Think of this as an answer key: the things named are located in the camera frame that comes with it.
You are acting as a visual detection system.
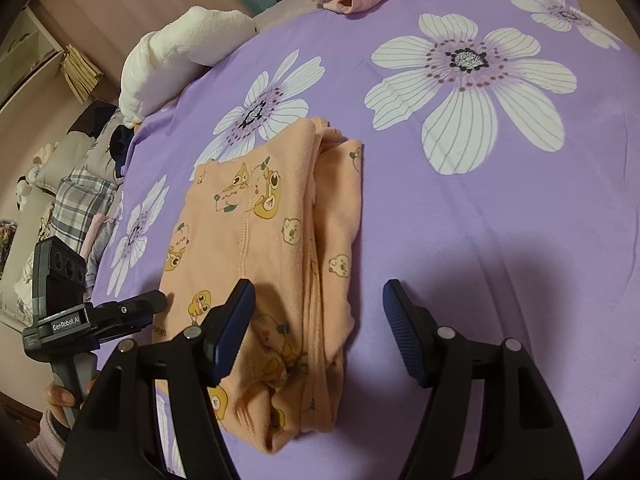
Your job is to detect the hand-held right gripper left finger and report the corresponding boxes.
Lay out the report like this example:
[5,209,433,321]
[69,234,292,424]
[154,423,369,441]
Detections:
[57,279,257,480]

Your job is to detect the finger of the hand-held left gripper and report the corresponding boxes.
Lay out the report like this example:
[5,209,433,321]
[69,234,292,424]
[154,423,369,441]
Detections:
[92,291,167,323]
[95,317,157,347]

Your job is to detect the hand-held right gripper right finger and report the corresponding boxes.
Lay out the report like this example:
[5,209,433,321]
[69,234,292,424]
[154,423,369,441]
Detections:
[382,279,585,480]

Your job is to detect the orange cartoon print clothes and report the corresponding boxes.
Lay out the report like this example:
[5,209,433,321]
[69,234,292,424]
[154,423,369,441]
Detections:
[159,116,365,457]

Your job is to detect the person's left forearm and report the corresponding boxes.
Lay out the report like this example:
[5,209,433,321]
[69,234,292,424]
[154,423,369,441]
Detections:
[37,407,76,456]

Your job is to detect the person's left hand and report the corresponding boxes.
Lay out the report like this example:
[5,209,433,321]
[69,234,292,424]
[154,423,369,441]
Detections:
[42,377,97,428]

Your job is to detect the white printed cushion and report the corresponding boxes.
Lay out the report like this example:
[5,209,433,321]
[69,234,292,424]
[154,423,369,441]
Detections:
[0,200,61,323]

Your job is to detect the pink cloth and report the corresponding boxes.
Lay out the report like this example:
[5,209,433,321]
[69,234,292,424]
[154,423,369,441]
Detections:
[82,212,113,261]

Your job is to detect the multicoloured floral cushion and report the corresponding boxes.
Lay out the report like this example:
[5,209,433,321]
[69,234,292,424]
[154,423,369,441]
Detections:
[0,217,21,276]

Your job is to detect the white plush toy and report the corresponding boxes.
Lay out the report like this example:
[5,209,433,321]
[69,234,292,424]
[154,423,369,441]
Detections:
[15,175,33,211]

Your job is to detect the purple floral bed sheet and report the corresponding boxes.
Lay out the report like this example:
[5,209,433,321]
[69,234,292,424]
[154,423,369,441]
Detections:
[92,0,640,480]

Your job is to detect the grey pillow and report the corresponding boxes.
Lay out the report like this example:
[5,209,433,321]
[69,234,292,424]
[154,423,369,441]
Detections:
[30,132,98,186]

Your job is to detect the dark navy cloth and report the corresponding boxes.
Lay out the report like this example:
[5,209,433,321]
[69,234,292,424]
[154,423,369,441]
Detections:
[110,122,136,178]

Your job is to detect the dark brown cushion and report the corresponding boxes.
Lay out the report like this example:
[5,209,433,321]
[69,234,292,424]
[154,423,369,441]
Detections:
[67,101,121,138]

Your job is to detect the straw bundle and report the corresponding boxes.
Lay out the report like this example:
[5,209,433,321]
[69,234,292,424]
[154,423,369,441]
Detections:
[60,44,106,103]

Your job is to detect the white shelf cabinet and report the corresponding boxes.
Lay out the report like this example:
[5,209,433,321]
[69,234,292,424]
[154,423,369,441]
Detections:
[0,5,66,111]

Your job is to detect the white plush blanket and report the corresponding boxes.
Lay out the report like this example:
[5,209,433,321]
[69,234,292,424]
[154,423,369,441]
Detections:
[120,6,261,121]

